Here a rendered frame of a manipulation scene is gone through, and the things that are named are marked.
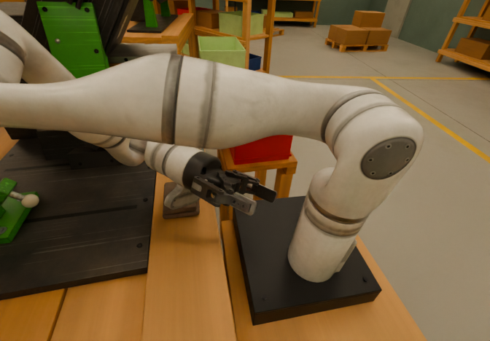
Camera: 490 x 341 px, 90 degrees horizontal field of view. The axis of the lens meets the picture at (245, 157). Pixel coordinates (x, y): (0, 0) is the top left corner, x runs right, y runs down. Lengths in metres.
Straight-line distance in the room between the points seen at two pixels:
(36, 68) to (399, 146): 0.40
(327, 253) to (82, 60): 0.70
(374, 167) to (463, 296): 1.64
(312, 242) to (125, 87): 0.33
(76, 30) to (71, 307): 0.59
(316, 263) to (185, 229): 0.27
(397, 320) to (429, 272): 1.31
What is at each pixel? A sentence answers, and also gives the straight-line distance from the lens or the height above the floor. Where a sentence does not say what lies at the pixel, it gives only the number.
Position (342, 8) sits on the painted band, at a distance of 10.52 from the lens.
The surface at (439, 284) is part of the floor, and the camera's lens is 1.87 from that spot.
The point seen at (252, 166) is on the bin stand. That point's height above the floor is 0.80.
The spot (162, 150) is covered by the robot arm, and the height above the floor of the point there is 1.07.
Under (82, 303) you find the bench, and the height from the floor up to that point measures 0.88.
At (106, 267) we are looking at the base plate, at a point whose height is 0.90.
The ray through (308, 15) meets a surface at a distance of 9.58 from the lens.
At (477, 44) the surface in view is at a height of 0.48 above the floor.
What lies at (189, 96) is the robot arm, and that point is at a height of 1.25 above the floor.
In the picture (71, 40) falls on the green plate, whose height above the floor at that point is 1.20.
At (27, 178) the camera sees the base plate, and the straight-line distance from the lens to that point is 0.84.
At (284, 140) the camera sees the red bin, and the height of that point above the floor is 0.88.
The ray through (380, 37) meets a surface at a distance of 7.00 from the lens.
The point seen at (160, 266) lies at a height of 0.90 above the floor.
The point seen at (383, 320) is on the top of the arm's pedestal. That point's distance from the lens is 0.58.
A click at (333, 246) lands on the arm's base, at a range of 0.42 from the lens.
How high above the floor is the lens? 1.34
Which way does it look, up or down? 37 degrees down
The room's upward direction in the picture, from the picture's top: 3 degrees clockwise
